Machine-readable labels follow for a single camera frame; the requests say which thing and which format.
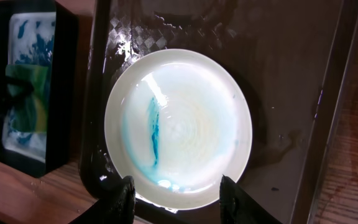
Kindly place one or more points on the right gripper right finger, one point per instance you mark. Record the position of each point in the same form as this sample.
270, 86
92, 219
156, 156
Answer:
237, 207

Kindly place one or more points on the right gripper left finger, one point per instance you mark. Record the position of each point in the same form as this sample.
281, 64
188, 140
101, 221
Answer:
117, 207

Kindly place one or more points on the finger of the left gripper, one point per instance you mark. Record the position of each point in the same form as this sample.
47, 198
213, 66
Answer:
15, 90

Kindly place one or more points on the green scouring sponge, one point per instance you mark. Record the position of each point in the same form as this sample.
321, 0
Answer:
31, 116

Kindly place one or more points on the white plate top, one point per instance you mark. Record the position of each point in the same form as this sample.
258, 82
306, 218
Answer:
177, 121

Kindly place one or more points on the dark brown serving tray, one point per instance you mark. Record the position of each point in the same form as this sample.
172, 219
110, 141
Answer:
289, 57

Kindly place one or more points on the black tub blue water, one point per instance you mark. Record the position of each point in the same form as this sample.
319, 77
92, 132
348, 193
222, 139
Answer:
39, 33

